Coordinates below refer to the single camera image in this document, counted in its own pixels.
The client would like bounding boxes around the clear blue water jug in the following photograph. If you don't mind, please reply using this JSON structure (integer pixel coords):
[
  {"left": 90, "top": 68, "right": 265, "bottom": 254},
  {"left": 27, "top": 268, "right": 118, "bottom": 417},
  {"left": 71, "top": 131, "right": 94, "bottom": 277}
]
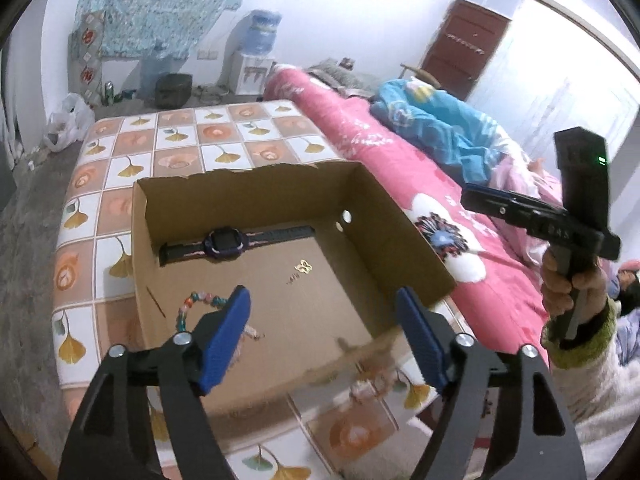
[{"left": 140, "top": 45, "right": 168, "bottom": 96}]

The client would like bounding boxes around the patchwork hanging strip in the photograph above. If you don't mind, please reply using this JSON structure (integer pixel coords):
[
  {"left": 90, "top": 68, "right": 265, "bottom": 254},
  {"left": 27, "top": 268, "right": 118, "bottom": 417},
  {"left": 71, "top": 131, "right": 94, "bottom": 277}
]
[{"left": 70, "top": 10, "right": 106, "bottom": 106}]

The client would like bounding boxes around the ginkgo leaf patterned tablecloth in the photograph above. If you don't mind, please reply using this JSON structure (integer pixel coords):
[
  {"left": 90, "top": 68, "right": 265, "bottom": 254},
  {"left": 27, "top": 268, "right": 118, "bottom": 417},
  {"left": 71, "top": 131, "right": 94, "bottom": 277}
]
[{"left": 52, "top": 101, "right": 481, "bottom": 480}]

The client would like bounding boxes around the teal patterned wall cloth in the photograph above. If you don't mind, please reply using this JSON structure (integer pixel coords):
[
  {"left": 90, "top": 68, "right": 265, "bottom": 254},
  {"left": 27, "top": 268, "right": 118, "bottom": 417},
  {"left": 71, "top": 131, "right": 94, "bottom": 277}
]
[{"left": 75, "top": 0, "right": 256, "bottom": 58}]

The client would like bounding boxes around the pink floral bed quilt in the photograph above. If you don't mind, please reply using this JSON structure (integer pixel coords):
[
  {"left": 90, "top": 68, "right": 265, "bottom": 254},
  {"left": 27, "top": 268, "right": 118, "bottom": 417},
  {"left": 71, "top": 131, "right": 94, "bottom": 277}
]
[{"left": 262, "top": 64, "right": 566, "bottom": 356}]

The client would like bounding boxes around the person's right forearm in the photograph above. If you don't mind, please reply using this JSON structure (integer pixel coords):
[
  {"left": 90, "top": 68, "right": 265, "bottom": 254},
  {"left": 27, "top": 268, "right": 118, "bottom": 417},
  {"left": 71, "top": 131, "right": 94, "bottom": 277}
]
[{"left": 540, "top": 300, "right": 640, "bottom": 480}]

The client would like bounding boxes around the dark purple smart watch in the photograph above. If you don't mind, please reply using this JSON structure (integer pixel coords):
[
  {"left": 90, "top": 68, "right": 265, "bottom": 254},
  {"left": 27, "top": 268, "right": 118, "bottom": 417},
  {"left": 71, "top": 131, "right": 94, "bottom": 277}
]
[{"left": 159, "top": 225, "right": 316, "bottom": 266}]

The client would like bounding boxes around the wooden chair back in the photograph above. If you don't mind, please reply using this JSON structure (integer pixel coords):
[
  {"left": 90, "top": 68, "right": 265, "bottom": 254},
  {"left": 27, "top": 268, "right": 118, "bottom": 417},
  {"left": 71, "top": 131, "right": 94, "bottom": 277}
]
[{"left": 400, "top": 62, "right": 441, "bottom": 83}]

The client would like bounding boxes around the brown wooden door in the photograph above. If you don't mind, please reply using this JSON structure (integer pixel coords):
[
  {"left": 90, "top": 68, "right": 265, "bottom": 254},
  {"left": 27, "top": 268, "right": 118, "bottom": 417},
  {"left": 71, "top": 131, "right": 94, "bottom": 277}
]
[{"left": 420, "top": 0, "right": 511, "bottom": 101}]

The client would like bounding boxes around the person's right hand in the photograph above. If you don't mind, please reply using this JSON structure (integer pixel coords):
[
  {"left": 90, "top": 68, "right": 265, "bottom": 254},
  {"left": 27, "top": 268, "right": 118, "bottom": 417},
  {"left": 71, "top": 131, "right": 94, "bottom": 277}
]
[{"left": 541, "top": 249, "right": 609, "bottom": 333}]

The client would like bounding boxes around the multicolour bead bracelet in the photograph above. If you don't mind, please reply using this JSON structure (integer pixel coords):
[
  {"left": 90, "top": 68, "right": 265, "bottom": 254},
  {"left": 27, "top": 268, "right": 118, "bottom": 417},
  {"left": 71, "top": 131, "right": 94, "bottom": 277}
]
[{"left": 175, "top": 290, "right": 266, "bottom": 341}]

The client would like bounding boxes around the white water dispenser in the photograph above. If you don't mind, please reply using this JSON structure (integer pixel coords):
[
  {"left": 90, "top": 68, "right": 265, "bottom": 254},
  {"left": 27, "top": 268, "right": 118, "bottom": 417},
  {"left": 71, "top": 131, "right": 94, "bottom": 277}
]
[{"left": 230, "top": 51, "right": 276, "bottom": 95}]

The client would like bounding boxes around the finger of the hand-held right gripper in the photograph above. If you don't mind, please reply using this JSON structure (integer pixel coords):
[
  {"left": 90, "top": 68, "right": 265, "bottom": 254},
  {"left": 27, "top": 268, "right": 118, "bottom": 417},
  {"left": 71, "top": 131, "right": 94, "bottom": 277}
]
[{"left": 460, "top": 183, "right": 537, "bottom": 231}]

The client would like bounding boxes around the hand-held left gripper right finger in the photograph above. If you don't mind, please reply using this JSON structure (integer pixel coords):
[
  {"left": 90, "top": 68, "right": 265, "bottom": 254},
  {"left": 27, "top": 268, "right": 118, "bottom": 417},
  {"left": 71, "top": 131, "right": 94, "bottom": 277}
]
[{"left": 394, "top": 287, "right": 586, "bottom": 480}]

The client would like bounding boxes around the brown cardboard box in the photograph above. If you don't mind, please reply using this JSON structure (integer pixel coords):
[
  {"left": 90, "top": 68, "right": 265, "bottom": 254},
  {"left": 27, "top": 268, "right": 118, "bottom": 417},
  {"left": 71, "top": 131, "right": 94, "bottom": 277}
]
[{"left": 131, "top": 161, "right": 457, "bottom": 416}]

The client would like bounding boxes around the grey fuzzy blanket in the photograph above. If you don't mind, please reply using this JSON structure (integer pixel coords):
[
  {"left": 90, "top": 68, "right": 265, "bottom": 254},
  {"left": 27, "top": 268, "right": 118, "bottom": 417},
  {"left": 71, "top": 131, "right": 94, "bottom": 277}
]
[{"left": 306, "top": 57, "right": 386, "bottom": 96}]

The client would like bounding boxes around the white plastic bag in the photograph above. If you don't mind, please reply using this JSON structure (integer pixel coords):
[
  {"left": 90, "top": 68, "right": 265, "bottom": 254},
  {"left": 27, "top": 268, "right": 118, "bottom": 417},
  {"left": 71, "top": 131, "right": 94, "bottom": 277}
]
[{"left": 42, "top": 92, "right": 96, "bottom": 151}]

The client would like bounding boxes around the blue patterned blanket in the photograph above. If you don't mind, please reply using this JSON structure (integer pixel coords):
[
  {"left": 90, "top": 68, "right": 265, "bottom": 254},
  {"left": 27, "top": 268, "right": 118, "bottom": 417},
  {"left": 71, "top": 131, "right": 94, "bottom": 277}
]
[{"left": 372, "top": 77, "right": 526, "bottom": 183}]

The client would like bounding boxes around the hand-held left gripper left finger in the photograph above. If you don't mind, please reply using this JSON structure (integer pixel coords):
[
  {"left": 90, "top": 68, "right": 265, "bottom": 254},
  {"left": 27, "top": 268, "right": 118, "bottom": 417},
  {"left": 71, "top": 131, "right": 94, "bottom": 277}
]
[{"left": 57, "top": 285, "right": 252, "bottom": 480}]

